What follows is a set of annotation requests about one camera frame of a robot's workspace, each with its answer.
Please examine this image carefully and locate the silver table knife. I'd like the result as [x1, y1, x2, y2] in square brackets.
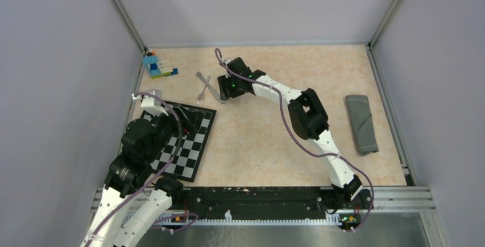
[196, 71, 226, 105]

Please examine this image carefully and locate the silver fork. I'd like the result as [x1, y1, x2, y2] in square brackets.
[196, 75, 211, 106]

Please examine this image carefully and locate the grey cloth napkin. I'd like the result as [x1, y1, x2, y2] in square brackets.
[345, 94, 379, 156]

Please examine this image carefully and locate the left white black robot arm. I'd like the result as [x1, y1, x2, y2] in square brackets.
[81, 104, 205, 246]

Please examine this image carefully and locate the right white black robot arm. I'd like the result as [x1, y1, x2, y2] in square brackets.
[216, 56, 363, 208]

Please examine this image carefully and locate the black white checkerboard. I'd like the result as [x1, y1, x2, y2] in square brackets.
[140, 103, 217, 182]

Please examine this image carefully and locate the colourful toy brick block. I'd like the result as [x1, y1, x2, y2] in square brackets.
[142, 50, 178, 79]

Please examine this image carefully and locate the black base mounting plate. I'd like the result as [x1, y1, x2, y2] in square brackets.
[170, 186, 372, 221]

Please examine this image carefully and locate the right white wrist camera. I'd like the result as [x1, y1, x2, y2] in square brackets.
[220, 58, 233, 67]

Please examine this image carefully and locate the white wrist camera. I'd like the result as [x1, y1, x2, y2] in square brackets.
[132, 93, 169, 117]
[220, 58, 233, 67]

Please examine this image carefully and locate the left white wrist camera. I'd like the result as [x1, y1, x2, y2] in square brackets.
[132, 93, 169, 117]

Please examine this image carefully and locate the grey slotted cable duct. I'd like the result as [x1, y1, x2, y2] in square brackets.
[153, 211, 341, 228]

